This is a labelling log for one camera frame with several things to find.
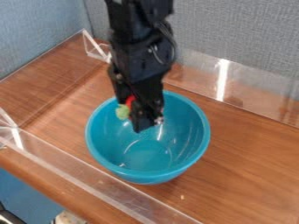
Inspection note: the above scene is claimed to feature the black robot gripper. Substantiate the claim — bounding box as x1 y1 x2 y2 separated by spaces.
108 31 175 133

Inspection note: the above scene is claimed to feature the red toy strawberry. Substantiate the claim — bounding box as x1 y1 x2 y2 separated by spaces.
116 94 136 121

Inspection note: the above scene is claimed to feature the black cable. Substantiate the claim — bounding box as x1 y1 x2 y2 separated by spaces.
149 20 179 65

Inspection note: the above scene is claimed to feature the clear acrylic barrier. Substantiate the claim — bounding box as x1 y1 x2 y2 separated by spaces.
80 29 299 129
0 108 203 224

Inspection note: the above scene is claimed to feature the blue plastic bowl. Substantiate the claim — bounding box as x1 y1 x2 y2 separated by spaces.
84 91 211 185

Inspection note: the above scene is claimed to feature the clear acrylic corner bracket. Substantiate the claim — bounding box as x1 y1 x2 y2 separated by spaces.
81 30 112 64

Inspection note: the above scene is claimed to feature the clear acrylic back barrier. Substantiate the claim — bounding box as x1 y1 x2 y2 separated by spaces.
80 29 299 129

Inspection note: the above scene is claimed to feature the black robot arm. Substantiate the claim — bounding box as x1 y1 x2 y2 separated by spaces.
105 0 176 133

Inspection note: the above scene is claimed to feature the clear acrylic front barrier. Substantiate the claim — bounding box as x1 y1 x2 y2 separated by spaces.
0 108 203 224

